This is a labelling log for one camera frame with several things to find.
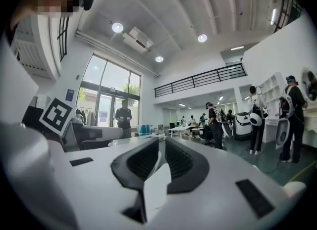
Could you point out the round vanity mirror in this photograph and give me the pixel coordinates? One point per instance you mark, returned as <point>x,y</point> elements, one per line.
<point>310,83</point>

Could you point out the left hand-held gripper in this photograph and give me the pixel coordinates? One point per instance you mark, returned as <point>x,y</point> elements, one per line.
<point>55,116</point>

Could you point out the clothes rack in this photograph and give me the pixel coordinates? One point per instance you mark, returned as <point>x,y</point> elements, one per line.
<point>85,117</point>

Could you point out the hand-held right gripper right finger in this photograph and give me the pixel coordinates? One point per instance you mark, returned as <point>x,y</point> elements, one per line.
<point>190,172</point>

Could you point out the glass entrance front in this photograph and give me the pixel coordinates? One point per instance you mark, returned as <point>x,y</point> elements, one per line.
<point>111,70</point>

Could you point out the blue checked container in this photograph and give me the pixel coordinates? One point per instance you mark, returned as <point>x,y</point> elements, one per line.
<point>144,130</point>

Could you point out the white wheeled machine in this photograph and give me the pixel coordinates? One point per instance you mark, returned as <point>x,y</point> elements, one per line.
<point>242,125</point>

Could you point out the white vanity table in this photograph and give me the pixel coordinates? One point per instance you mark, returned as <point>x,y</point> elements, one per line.
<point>312,122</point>

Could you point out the black mezzanine railing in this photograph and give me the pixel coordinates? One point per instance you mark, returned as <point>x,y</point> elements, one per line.
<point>198,76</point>

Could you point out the round ceiling light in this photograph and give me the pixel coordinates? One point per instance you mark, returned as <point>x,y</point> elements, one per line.
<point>202,37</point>
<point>159,59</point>
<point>117,27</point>

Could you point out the white cubby shelf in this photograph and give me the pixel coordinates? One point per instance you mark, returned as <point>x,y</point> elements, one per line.
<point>272,88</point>

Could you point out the black stair railing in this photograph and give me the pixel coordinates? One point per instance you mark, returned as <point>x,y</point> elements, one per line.
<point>284,9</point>

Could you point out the long ceiling light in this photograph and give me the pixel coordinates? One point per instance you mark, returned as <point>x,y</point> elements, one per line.
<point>273,16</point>

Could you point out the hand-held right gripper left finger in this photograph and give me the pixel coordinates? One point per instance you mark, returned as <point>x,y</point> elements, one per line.
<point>128,169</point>

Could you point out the white long table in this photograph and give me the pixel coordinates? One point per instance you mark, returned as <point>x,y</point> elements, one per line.
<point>178,128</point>

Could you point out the white slatted balustrade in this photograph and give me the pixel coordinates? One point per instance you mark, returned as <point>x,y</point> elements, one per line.
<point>32,51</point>

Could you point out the blue wall poster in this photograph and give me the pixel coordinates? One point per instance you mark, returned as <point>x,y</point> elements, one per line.
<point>70,95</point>

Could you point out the cream seat cushion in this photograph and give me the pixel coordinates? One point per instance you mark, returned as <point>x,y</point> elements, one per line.
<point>294,189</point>

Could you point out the ceiling air conditioner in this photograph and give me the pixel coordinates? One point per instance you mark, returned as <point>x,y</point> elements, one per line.
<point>138,39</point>

